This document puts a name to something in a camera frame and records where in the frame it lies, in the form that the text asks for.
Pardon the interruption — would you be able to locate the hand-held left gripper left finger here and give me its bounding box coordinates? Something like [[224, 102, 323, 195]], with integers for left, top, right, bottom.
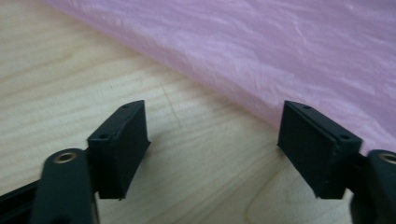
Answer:
[[87, 99, 151, 201]]

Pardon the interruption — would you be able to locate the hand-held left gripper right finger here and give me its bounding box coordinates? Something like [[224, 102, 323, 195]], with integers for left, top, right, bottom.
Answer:
[[276, 100, 363, 200]]

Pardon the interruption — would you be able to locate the pink plastic bag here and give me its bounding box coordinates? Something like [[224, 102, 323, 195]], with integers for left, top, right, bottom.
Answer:
[[46, 0, 396, 154]]

